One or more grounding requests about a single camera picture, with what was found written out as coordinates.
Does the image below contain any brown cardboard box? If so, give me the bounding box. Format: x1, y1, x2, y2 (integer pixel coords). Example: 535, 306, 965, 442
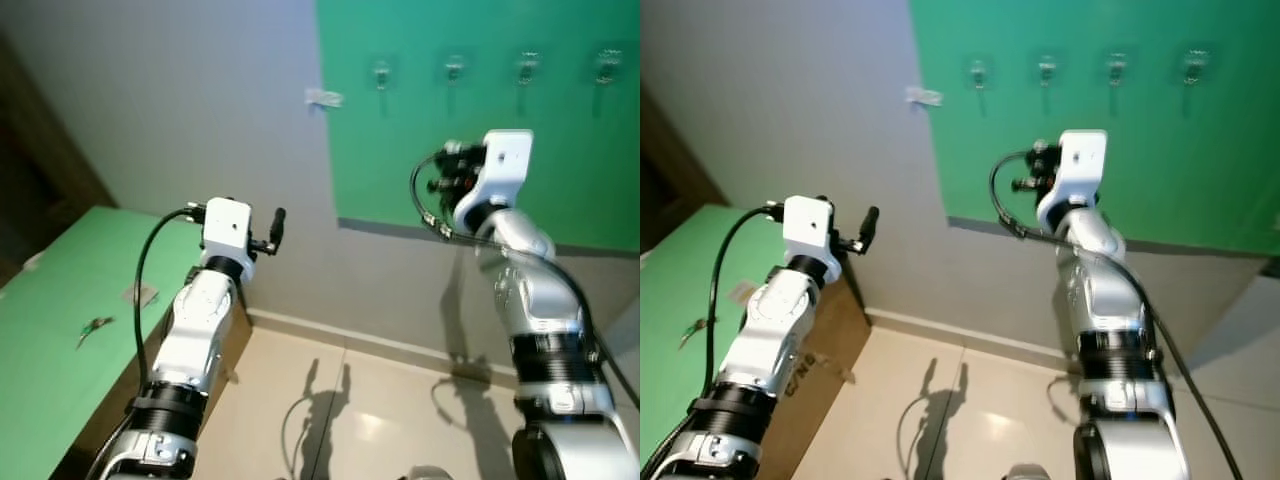
728, 268, 873, 480
48, 288, 253, 480

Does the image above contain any light green table sheet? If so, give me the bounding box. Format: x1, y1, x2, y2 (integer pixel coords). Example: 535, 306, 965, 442
0, 204, 207, 480
640, 204, 793, 463

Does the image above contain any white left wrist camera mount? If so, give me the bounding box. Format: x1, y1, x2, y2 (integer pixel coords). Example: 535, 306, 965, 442
200, 196, 257, 265
782, 194, 844, 265

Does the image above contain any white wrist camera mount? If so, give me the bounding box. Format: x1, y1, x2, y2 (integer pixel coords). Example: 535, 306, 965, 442
782, 194, 844, 265
1037, 129, 1110, 233
200, 196, 257, 265
455, 129, 535, 237

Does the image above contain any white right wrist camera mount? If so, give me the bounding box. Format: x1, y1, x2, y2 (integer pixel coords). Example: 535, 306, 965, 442
455, 129, 535, 237
1037, 129, 1110, 233

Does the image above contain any dark green wall sheet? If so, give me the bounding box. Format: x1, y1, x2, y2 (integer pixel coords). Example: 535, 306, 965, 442
909, 0, 1280, 258
315, 0, 641, 253

